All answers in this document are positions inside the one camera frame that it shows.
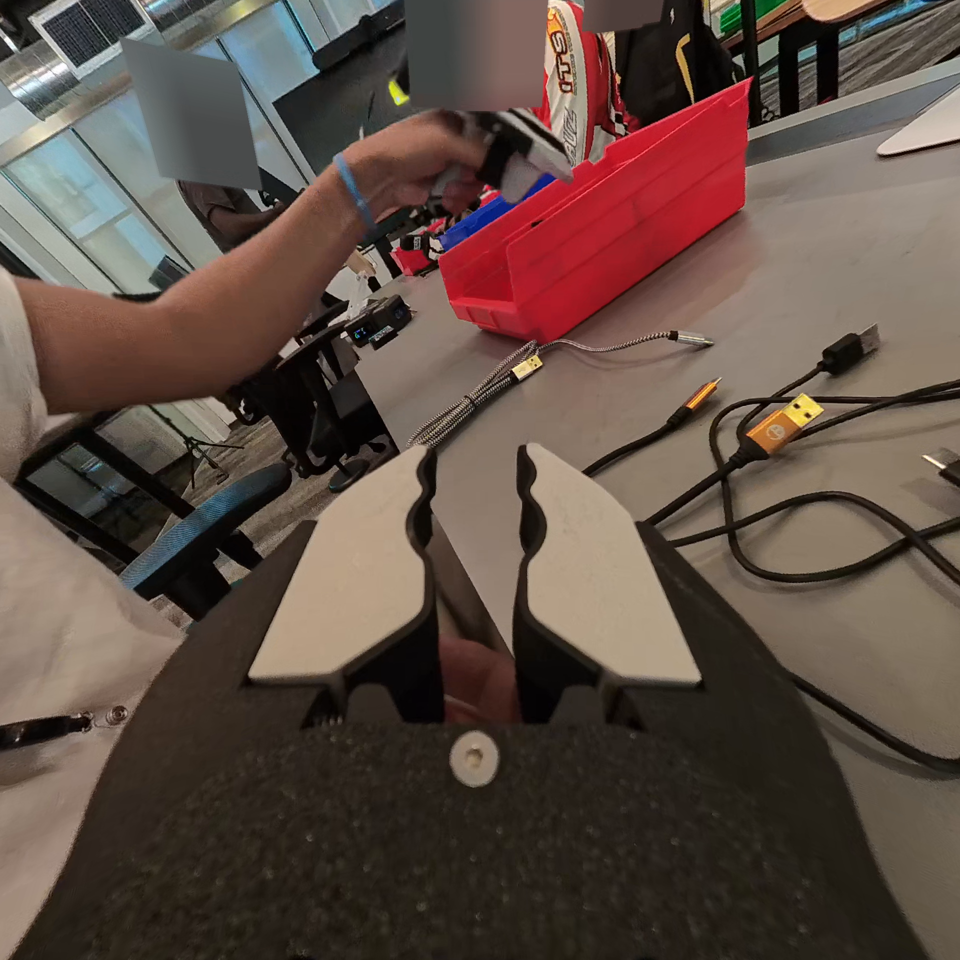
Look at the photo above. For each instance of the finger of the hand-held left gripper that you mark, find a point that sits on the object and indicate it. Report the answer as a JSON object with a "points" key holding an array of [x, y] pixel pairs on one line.
{"points": [[532, 150]]}

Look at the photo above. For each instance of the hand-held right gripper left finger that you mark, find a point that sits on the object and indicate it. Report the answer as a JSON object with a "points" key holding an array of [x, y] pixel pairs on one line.
{"points": [[352, 585]]}

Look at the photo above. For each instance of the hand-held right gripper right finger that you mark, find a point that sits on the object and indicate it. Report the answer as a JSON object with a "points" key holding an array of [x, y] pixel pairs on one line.
{"points": [[607, 592]]}

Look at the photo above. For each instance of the red plastic bin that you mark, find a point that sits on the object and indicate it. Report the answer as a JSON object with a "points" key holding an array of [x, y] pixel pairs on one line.
{"points": [[600, 247]]}

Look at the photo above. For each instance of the person's left forearm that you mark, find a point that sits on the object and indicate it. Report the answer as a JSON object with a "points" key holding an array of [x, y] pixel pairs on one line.
{"points": [[187, 322]]}

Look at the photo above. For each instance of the blue plastic bin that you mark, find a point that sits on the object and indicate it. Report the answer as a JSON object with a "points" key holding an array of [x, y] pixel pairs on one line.
{"points": [[465, 229]]}

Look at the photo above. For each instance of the blue wristband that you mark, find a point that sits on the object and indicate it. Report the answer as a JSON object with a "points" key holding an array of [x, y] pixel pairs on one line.
{"points": [[360, 199]]}

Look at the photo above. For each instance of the black jacket yellow stripe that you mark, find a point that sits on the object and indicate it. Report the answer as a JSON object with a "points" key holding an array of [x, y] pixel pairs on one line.
{"points": [[652, 67]]}

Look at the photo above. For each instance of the black charger box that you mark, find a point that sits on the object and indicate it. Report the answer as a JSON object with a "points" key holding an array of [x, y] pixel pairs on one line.
{"points": [[382, 315]]}

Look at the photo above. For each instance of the person's white shirt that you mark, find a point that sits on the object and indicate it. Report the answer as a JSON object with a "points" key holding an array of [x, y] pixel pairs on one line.
{"points": [[60, 615]]}

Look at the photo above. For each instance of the white folding stand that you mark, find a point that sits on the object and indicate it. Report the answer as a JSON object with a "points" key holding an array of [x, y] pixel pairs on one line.
{"points": [[930, 120]]}

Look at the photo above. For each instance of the ceiling vent grille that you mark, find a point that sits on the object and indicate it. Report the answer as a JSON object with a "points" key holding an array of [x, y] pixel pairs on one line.
{"points": [[90, 34]]}

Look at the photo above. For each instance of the round silver ventilation duct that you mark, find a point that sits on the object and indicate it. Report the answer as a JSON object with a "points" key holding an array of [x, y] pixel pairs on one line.
{"points": [[37, 86]]}

